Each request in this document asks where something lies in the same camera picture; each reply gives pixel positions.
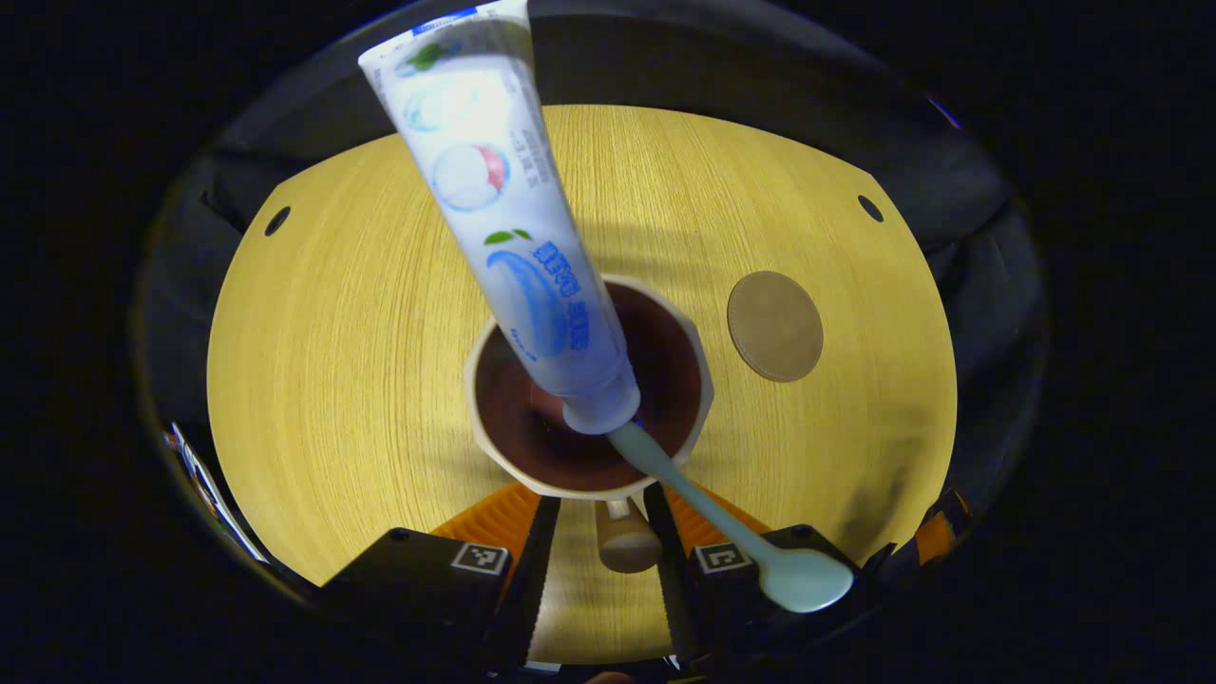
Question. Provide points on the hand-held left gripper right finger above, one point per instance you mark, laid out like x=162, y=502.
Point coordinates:
x=670, y=589

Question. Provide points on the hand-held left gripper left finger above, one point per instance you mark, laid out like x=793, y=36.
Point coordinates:
x=537, y=579

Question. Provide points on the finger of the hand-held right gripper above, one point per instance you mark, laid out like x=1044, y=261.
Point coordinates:
x=936, y=539

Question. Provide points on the round brown coaster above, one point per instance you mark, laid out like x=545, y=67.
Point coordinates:
x=775, y=327

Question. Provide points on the white printed board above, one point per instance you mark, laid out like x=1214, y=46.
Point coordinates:
x=214, y=494

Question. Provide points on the pale green toothbrush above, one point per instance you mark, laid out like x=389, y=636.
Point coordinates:
x=803, y=579

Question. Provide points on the black backdrop cloth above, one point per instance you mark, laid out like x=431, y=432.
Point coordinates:
x=712, y=66

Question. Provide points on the beige cup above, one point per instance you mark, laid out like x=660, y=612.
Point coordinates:
x=532, y=446

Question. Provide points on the white toothpaste tube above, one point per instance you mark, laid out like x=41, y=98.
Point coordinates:
x=494, y=190

